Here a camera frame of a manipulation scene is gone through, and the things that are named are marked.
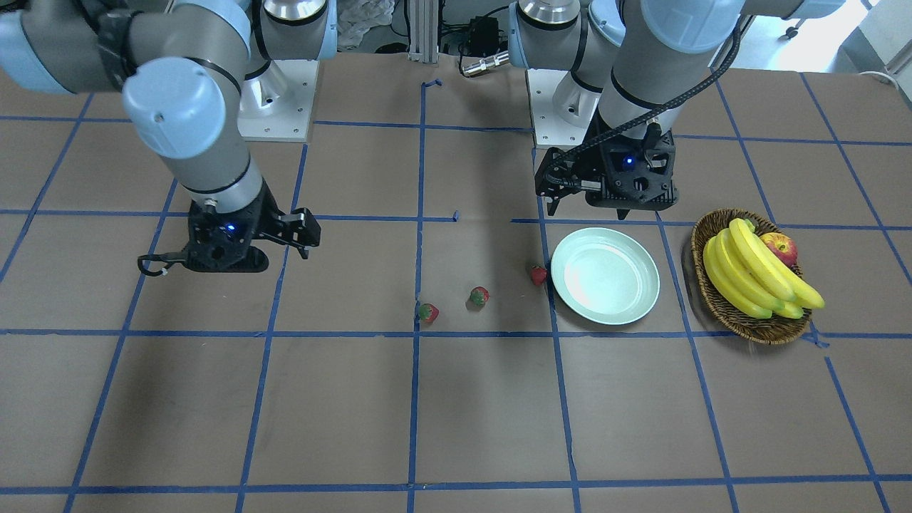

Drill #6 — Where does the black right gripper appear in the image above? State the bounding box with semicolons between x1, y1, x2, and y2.
185;184;321;273

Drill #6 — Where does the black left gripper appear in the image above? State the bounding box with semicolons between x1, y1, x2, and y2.
534;125;680;220

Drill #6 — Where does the red strawberry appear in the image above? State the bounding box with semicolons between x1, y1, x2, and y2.
529;265;549;286
468;286;491;308

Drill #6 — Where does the strawberry with green top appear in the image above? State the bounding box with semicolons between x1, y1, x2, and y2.
416;303;440;323

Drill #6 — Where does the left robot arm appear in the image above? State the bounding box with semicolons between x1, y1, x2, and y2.
508;1;841;219

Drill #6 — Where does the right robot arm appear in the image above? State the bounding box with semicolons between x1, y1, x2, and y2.
2;1;338;276

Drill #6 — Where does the light green plate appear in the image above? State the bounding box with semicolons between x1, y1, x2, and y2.
550;227;660;326

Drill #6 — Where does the yellow banana bunch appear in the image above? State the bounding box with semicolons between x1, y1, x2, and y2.
703;218;825;319

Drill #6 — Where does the black power adapter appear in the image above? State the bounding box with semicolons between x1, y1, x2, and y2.
465;16;499;58

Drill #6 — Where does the red apple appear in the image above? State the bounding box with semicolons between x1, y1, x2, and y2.
760;232;798;267

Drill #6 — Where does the woven wicker basket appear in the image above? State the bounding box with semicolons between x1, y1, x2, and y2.
681;207;812;345

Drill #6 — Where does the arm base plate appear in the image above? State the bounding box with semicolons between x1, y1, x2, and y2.
237;61;320;143
527;69;601;150

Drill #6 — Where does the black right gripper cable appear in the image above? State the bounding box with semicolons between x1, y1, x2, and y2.
137;249;192;277

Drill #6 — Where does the silver cable connector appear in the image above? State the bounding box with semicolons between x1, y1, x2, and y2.
459;50;510;78

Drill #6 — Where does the aluminium frame post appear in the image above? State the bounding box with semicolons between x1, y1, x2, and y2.
405;0;442;66

